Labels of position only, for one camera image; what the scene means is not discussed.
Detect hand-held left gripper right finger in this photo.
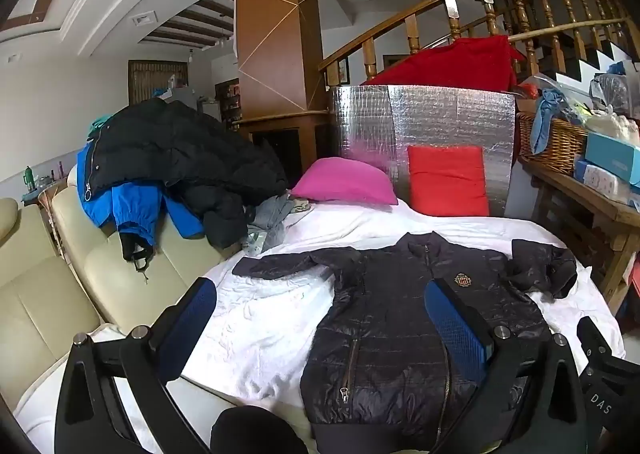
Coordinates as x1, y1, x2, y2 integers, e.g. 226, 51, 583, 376
424, 279, 589, 454

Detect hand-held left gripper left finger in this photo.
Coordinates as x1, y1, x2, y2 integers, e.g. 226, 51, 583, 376
54, 277, 218, 454

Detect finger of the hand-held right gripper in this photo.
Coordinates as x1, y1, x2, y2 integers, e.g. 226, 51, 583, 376
576, 316, 618, 375

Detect black quilted jacket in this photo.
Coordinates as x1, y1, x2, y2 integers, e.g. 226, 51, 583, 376
232, 231, 578, 454

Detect white embossed blanket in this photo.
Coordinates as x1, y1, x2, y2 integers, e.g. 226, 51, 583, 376
15, 194, 626, 454

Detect grey cloth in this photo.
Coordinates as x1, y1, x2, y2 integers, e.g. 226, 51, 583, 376
242, 194, 313, 255

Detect blue jacket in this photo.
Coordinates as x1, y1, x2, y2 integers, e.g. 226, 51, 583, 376
77, 144, 206, 240

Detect wooden table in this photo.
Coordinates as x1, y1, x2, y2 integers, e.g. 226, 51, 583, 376
517, 154, 640, 315

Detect cream leather sofa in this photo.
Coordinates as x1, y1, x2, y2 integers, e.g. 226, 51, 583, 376
0, 166, 241, 415

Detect red cushion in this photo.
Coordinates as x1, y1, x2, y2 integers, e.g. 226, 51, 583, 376
407, 145, 491, 217

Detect black down coat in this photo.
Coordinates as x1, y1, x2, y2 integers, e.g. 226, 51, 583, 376
77, 98, 288, 250

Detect light blue box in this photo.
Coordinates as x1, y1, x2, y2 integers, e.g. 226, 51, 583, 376
585, 131, 640, 185

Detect pink pillow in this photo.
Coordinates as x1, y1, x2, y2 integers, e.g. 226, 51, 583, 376
291, 157, 399, 206

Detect wicker basket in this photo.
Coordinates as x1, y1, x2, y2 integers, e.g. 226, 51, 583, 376
517, 111, 591, 175

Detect blue cloth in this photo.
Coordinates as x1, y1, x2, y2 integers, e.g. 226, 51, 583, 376
530, 89, 566, 155

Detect silver foil insulation board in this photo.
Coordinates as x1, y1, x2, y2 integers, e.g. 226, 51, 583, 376
327, 83, 517, 217

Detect clear plastic bag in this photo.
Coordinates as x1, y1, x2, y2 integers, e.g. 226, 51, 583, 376
590, 73, 633, 115

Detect red cloth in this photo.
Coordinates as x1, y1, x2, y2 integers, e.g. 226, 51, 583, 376
360, 35, 526, 91

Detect wooden stair railing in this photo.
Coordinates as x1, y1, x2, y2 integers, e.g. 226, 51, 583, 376
318, 0, 640, 85

